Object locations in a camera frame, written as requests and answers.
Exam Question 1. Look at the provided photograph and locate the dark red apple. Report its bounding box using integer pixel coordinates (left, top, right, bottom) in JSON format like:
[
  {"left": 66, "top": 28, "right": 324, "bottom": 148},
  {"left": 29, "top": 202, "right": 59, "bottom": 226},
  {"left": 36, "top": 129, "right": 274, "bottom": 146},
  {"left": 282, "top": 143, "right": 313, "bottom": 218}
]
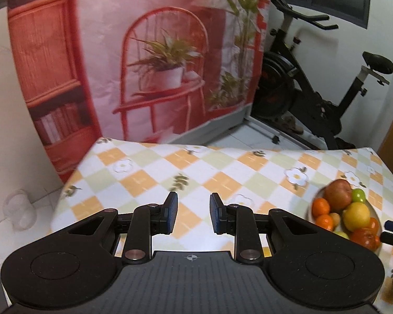
[{"left": 349, "top": 228, "right": 380, "bottom": 252}]

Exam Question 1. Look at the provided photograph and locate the yellow lemon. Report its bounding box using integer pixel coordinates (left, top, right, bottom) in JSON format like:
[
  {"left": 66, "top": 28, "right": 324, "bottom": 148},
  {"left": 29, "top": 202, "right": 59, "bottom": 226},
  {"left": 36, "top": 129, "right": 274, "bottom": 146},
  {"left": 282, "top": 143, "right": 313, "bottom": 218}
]
[{"left": 342, "top": 202, "right": 370, "bottom": 232}]

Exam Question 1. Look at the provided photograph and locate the green apple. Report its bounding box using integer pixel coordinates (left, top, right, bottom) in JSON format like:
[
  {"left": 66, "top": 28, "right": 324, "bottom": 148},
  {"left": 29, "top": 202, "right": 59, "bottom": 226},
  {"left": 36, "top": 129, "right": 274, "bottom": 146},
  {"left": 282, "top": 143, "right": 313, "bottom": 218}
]
[
  {"left": 351, "top": 188, "right": 366, "bottom": 203},
  {"left": 334, "top": 231, "right": 349, "bottom": 240}
]

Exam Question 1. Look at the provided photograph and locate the brown kiwi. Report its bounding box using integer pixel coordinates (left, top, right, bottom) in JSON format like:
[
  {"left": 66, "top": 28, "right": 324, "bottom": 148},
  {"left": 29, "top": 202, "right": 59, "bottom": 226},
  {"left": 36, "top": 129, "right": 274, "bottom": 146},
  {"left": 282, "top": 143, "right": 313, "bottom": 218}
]
[{"left": 329, "top": 213, "right": 341, "bottom": 229}]

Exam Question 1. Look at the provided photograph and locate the mandarin orange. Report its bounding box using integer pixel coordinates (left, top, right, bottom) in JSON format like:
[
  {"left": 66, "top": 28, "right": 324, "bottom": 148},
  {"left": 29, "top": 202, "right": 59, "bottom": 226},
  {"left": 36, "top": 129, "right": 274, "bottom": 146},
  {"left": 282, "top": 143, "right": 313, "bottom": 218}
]
[
  {"left": 314, "top": 214, "right": 334, "bottom": 232},
  {"left": 368, "top": 217, "right": 379, "bottom": 235}
]

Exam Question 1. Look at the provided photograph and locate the beige round plate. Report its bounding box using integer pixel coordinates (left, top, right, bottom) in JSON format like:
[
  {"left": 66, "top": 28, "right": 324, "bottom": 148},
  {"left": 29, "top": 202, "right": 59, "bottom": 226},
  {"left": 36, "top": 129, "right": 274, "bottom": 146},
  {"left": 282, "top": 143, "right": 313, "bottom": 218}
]
[{"left": 307, "top": 185, "right": 381, "bottom": 254}]

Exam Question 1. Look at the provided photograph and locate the green apple on plate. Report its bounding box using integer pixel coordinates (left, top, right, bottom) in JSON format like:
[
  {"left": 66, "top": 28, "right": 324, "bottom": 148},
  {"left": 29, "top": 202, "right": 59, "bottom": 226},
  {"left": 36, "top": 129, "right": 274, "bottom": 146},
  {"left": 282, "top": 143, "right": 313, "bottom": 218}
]
[{"left": 351, "top": 188, "right": 366, "bottom": 203}]

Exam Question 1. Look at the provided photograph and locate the checkered floral tablecloth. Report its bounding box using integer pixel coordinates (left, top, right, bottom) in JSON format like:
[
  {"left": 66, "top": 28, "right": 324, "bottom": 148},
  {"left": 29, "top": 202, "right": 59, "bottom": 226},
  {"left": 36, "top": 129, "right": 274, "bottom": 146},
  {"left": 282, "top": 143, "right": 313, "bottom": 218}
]
[{"left": 50, "top": 137, "right": 393, "bottom": 314}]

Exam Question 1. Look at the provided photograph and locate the large red apple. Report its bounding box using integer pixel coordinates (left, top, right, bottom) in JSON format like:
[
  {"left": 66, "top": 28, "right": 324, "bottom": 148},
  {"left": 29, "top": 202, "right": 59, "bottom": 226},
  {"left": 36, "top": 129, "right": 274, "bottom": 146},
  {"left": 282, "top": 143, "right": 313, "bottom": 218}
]
[{"left": 324, "top": 179, "right": 352, "bottom": 213}]

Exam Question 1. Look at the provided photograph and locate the small mandarin on plate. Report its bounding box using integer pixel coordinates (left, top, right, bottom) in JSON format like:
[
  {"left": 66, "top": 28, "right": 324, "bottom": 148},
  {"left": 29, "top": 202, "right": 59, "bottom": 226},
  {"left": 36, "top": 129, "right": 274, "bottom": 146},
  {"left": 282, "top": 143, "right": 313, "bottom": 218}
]
[{"left": 311, "top": 198, "right": 330, "bottom": 218}]

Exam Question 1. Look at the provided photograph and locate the clear glass jar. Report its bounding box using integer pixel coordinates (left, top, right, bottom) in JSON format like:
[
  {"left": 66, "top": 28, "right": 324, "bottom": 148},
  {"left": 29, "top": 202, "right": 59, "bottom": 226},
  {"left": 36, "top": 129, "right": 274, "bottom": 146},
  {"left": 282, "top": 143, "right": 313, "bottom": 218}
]
[{"left": 3, "top": 189, "right": 37, "bottom": 231}]

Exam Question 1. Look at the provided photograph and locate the black exercise bike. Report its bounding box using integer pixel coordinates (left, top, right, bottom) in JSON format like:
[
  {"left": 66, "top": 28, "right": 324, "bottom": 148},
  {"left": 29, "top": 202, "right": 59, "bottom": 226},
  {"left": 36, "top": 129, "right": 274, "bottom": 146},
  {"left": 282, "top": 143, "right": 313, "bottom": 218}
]
[{"left": 250, "top": 0, "right": 393, "bottom": 150}]

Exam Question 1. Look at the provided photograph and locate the pink printed backdrop cloth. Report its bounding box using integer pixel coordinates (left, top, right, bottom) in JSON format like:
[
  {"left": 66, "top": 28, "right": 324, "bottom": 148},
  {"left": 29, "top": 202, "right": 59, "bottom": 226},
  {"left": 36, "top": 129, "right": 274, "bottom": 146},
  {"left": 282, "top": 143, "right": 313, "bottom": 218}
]
[{"left": 7, "top": 0, "right": 270, "bottom": 181}]

